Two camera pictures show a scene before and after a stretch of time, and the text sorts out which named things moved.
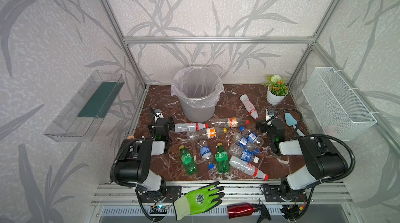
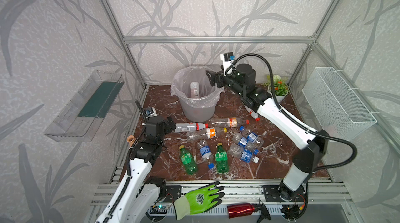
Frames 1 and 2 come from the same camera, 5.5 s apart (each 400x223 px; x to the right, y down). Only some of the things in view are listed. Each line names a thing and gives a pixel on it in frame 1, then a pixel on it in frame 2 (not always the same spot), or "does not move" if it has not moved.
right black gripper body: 267,126 to 217,78
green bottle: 188,161 does not move
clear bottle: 248,168 to 195,90
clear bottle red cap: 249,106 does not move
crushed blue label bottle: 252,137 does not move
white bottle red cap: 189,127 does not move
